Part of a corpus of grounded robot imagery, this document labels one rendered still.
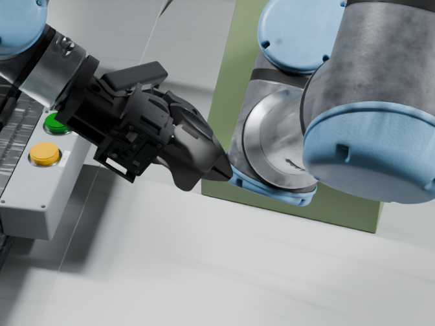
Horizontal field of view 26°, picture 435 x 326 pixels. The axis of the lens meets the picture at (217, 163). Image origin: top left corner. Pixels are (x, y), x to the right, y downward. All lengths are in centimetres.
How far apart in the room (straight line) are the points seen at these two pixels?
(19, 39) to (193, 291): 53
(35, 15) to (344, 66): 30
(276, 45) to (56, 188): 38
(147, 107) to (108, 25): 77
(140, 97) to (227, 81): 36
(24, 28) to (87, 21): 93
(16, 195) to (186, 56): 53
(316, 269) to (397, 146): 64
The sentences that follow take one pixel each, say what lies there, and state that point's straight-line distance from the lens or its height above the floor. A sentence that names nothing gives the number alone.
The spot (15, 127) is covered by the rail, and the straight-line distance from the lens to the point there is 141.
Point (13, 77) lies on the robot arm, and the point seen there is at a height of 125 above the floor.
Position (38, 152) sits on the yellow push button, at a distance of 134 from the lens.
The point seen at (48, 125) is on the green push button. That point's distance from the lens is 139.
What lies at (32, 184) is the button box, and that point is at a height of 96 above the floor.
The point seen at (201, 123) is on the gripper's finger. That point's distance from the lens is 106.
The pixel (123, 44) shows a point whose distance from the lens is 174.
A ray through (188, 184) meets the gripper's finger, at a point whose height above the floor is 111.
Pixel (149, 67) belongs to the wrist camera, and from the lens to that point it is 111.
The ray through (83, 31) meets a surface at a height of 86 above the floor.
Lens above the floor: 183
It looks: 41 degrees down
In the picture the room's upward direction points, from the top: straight up
